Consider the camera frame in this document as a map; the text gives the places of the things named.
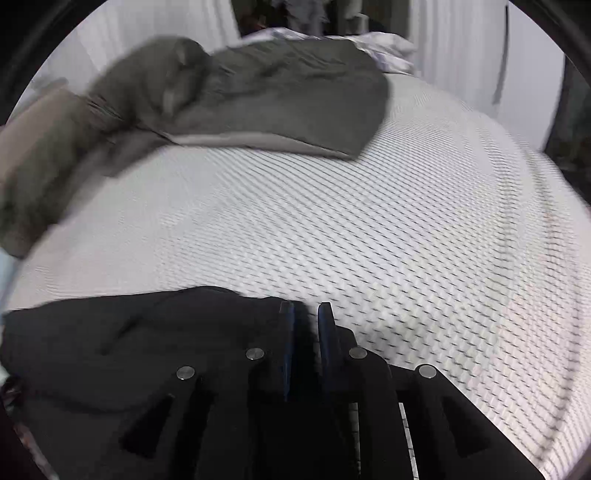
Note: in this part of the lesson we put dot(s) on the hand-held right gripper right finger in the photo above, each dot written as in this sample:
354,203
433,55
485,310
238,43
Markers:
325,341

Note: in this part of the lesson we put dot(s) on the black pants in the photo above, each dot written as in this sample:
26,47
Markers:
115,341

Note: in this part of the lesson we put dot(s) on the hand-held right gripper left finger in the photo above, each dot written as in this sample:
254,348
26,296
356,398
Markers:
287,341

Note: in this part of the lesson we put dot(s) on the white crumpled sheet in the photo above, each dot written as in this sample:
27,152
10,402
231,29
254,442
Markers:
392,50

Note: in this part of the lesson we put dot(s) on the white curtain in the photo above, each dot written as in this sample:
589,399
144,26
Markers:
452,46

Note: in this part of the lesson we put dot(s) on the grey garment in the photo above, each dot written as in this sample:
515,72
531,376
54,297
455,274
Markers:
277,92

